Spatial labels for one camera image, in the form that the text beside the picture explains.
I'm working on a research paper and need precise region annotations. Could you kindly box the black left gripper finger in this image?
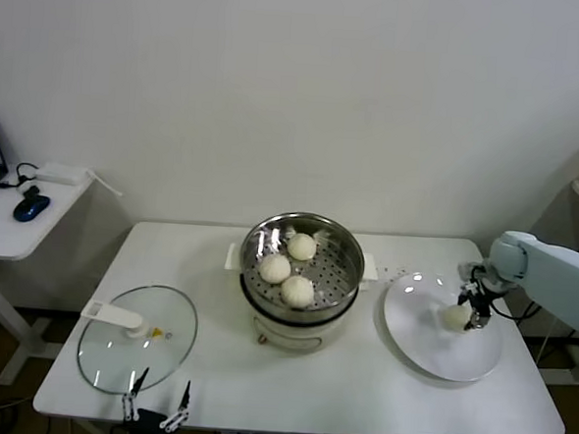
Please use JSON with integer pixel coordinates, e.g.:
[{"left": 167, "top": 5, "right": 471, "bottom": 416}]
[
  {"left": 119, "top": 365, "right": 150, "bottom": 423},
  {"left": 157, "top": 377, "right": 194, "bottom": 433}
]

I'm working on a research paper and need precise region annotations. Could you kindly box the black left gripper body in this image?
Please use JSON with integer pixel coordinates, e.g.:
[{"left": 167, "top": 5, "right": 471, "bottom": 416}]
[{"left": 128, "top": 407, "right": 171, "bottom": 434}]

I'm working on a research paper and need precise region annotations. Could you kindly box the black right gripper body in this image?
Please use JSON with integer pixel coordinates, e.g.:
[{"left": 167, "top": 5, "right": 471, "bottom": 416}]
[{"left": 464, "top": 281, "right": 496, "bottom": 319}]

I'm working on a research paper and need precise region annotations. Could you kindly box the white steamed baozi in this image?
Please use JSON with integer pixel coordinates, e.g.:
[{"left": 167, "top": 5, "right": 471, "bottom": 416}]
[
  {"left": 278, "top": 274, "right": 316, "bottom": 309},
  {"left": 440, "top": 304, "right": 475, "bottom": 334},
  {"left": 286, "top": 232, "right": 318, "bottom": 263},
  {"left": 258, "top": 251, "right": 292, "bottom": 285}
]

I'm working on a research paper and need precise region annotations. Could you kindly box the steel perforated steamer basket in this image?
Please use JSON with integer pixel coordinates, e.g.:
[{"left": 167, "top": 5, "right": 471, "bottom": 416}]
[{"left": 237, "top": 208, "right": 369, "bottom": 317}]

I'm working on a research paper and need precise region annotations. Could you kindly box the white round plate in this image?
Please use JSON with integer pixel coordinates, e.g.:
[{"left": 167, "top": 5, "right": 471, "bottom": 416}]
[{"left": 371, "top": 269, "right": 507, "bottom": 385}]

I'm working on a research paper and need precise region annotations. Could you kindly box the blue computer mouse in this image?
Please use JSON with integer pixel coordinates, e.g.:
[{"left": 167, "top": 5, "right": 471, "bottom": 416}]
[{"left": 12, "top": 193, "right": 52, "bottom": 225}]

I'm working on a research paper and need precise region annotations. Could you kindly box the white side table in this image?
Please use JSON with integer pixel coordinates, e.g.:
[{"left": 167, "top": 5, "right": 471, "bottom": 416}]
[{"left": 0, "top": 169, "right": 99, "bottom": 393}]

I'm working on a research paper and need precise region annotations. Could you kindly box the white power strip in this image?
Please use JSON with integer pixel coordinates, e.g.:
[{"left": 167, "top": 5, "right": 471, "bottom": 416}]
[{"left": 33, "top": 161, "right": 126, "bottom": 198}]

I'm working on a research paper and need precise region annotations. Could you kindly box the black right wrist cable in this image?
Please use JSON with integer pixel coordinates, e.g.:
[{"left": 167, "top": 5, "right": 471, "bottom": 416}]
[{"left": 489, "top": 298, "right": 544, "bottom": 323}]

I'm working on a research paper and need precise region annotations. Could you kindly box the glass lid with white handle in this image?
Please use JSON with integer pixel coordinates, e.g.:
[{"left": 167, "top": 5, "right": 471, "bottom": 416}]
[{"left": 74, "top": 280, "right": 201, "bottom": 400}]

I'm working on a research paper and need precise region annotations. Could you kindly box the black cable with connector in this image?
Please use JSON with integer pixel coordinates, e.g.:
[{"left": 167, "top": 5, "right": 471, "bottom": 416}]
[{"left": 0, "top": 161, "right": 44, "bottom": 201}]

